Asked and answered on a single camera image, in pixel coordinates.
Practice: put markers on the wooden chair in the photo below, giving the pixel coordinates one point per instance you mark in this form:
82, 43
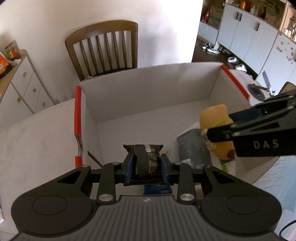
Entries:
288, 86
103, 48

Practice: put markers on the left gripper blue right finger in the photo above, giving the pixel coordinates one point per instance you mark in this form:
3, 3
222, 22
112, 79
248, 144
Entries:
166, 168

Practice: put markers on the large white wall cabinet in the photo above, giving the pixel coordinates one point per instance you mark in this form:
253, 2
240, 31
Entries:
258, 34

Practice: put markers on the red cardboard box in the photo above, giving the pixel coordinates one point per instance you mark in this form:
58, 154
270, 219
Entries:
151, 105

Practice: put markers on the sneakers on floor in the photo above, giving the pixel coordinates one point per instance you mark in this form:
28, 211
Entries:
210, 48

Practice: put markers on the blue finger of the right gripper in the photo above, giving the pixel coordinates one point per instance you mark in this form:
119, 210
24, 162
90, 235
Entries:
246, 115
260, 131

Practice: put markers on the black snack packet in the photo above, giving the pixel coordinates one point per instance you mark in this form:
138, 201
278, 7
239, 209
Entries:
140, 165

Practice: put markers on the orange blue small packet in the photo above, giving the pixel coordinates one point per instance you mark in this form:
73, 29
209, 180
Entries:
153, 158

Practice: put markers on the orange snack bag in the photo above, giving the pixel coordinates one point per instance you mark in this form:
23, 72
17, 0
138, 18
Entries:
4, 66

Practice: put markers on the black phone stand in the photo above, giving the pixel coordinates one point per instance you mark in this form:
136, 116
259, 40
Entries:
257, 91

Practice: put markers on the far wooden chair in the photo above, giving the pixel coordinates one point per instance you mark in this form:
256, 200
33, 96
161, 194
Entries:
103, 48

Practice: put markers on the white drawer sideboard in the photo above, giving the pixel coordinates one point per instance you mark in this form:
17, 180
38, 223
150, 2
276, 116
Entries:
22, 93

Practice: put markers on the right wooden chair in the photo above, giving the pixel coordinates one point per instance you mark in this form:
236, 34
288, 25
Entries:
288, 86

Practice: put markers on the blue white wet wipes pack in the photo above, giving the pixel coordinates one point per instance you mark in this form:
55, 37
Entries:
192, 149

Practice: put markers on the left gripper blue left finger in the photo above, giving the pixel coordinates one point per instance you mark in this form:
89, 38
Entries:
128, 163

